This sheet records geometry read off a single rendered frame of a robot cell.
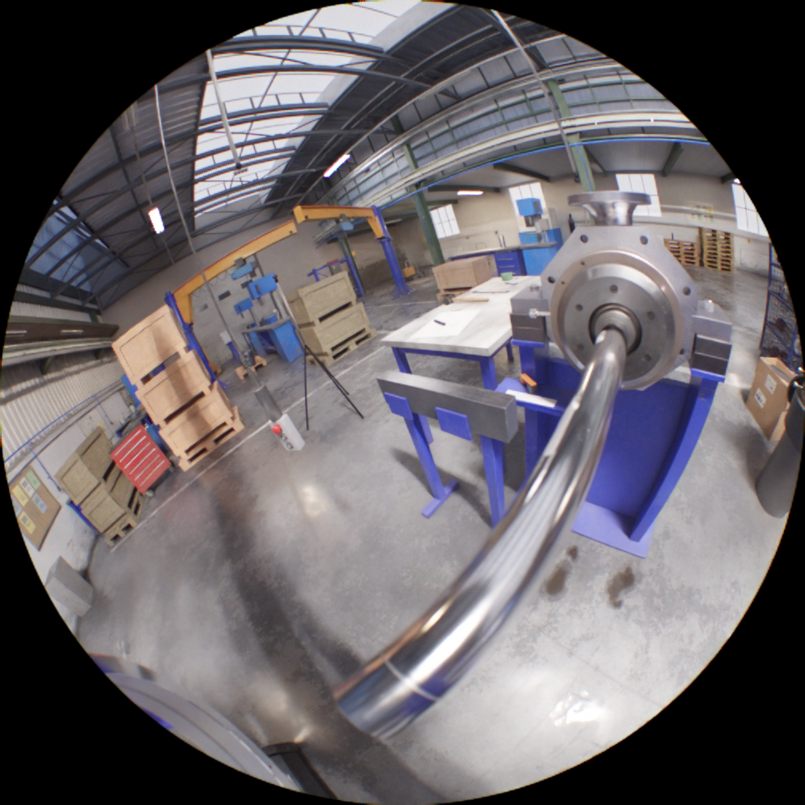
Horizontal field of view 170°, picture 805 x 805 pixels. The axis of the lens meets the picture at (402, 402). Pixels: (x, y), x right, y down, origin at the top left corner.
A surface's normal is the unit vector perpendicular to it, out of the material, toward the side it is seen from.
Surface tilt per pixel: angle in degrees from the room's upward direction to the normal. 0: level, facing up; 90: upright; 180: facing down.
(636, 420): 90
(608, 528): 0
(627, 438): 90
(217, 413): 90
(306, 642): 0
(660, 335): 90
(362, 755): 0
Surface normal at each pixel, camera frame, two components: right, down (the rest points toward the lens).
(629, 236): -0.69, 0.55
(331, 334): 0.71, 0.16
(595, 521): -0.30, -0.81
